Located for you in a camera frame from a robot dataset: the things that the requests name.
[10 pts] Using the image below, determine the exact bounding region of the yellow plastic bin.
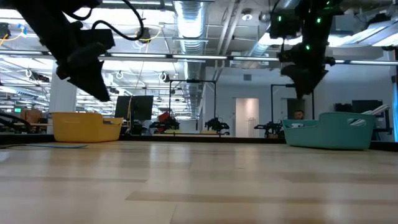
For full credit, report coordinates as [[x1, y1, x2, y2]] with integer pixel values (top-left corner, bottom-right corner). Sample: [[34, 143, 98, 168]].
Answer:
[[51, 111, 124, 144]]

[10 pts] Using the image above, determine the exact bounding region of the white door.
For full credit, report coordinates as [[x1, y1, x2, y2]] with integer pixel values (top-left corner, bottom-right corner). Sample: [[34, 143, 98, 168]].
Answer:
[[234, 97, 260, 138]]

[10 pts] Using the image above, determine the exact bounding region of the long LED light bar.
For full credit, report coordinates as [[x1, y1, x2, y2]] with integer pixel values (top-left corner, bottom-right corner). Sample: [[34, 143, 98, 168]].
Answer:
[[0, 49, 398, 67]]

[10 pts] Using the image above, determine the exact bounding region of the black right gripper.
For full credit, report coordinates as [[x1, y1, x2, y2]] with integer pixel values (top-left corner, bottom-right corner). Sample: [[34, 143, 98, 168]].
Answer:
[[278, 42, 336, 100]]

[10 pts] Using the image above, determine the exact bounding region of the white column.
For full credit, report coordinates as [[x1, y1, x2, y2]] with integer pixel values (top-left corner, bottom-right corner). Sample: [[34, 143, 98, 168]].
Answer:
[[49, 62, 78, 134]]

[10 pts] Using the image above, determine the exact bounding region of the teal plastic bin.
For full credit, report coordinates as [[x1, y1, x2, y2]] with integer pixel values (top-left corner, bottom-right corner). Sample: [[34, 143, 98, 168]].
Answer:
[[282, 111, 377, 151]]

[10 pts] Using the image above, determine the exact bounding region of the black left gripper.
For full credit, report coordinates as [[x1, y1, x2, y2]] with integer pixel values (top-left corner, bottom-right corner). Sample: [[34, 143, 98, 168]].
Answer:
[[55, 42, 111, 103]]

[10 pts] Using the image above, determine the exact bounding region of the black metal table frame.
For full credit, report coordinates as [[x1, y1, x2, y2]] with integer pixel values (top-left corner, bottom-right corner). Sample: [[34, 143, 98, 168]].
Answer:
[[0, 133, 398, 153]]

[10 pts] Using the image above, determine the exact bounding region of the black monitor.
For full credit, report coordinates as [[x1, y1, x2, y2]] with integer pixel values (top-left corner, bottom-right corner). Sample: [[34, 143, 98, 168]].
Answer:
[[114, 95, 155, 121], [334, 99, 384, 114]]

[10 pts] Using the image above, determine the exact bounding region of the blue handle fork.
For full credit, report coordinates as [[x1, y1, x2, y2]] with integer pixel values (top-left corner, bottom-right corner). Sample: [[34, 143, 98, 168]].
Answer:
[[0, 143, 88, 149]]

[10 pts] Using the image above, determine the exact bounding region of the red black robot station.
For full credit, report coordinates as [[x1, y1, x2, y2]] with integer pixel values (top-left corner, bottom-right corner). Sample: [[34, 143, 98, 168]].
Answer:
[[150, 111, 181, 134]]

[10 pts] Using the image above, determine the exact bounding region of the blue lit panel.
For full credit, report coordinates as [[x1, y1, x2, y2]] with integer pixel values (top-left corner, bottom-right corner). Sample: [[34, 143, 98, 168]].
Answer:
[[392, 82, 398, 142]]

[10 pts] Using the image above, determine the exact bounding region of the black metal stand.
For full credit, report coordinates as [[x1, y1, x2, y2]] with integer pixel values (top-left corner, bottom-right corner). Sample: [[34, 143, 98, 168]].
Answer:
[[169, 79, 218, 131], [270, 83, 315, 125]]

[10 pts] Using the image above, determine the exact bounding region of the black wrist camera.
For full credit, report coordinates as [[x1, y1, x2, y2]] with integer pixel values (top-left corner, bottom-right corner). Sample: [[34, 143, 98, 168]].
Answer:
[[79, 28, 116, 50], [269, 11, 302, 40]]

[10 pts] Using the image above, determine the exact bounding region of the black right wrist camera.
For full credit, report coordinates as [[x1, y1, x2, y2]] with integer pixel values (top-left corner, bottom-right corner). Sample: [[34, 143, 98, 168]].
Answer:
[[269, 11, 302, 40]]

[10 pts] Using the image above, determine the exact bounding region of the silver ventilation duct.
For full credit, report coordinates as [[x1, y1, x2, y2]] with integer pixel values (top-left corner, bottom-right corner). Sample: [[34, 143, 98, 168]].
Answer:
[[173, 0, 215, 118]]

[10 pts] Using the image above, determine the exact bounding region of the cardboard box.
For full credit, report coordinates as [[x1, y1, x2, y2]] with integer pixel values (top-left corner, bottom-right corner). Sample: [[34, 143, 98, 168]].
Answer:
[[21, 109, 43, 124]]

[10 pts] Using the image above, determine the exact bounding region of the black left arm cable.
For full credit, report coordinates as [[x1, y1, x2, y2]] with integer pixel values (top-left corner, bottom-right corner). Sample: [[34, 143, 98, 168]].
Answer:
[[63, 0, 146, 42]]

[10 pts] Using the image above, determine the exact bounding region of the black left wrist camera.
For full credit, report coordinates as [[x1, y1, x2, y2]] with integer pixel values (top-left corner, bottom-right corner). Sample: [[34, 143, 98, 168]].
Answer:
[[79, 28, 116, 50]]

